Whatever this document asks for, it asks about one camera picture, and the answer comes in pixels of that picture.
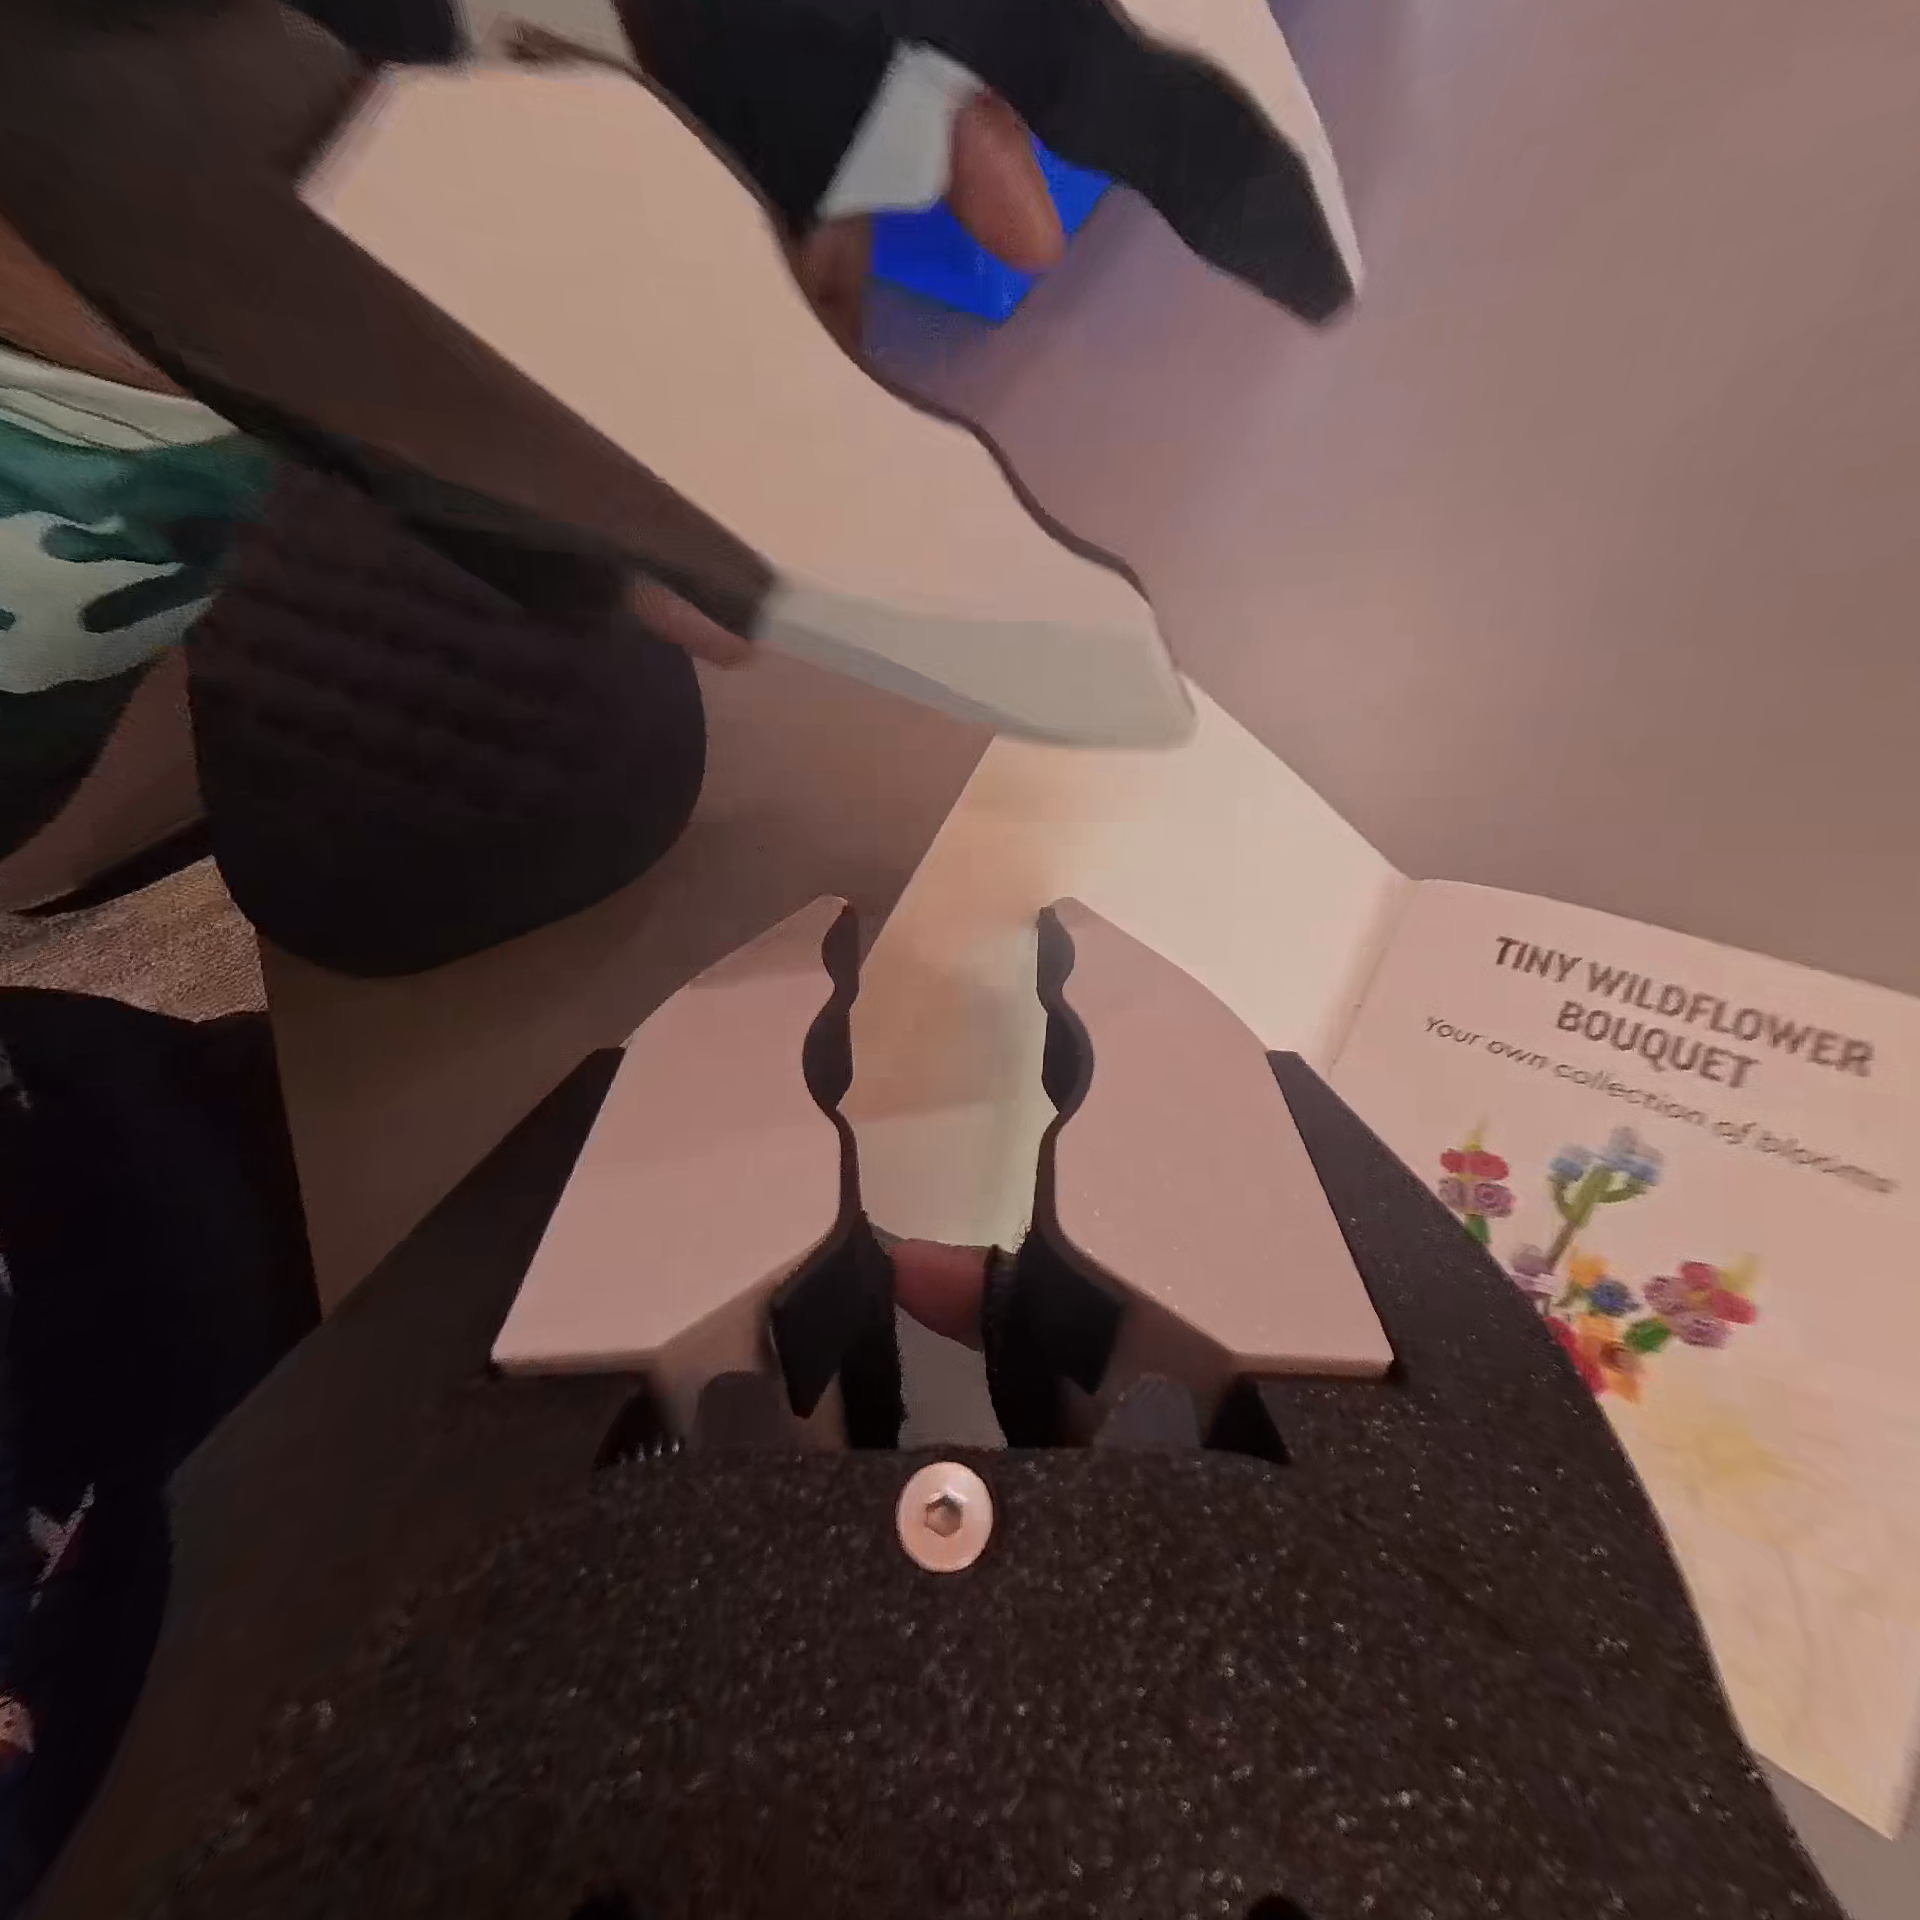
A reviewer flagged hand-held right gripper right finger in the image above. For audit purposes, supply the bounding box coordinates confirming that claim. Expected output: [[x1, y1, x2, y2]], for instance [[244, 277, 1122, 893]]
[[993, 895, 1396, 1412]]

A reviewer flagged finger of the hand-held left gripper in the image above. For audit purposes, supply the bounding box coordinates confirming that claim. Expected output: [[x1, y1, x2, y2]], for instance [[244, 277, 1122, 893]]
[[294, 54, 1203, 753], [1110, 0, 1369, 327]]

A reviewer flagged person's left forearm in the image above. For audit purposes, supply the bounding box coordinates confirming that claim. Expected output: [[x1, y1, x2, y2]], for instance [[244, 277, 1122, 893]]
[[0, 346, 287, 698]]

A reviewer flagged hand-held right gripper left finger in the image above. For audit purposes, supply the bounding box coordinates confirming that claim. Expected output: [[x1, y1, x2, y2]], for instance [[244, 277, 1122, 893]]
[[490, 895, 902, 1412]]

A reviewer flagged black mesh cushion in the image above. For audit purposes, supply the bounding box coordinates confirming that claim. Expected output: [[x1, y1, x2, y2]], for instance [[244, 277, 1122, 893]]
[[188, 466, 713, 981]]

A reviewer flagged blue plastic bin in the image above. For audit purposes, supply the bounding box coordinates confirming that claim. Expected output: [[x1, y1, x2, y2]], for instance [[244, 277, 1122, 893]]
[[870, 135, 1117, 327]]

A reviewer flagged white instruction booklet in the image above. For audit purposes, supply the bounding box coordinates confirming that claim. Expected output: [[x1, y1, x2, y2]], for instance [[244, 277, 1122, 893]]
[[842, 707, 1920, 1837]]

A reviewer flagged grey desk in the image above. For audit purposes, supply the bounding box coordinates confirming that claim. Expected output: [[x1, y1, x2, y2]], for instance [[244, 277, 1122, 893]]
[[266, 0, 1920, 1920]]

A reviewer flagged person's dark clothing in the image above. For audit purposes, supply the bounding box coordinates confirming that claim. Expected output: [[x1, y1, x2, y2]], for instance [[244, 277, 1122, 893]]
[[0, 991, 326, 1893]]

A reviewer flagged person's left hand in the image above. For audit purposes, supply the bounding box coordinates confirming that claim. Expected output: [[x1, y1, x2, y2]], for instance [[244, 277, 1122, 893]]
[[786, 91, 1073, 339]]

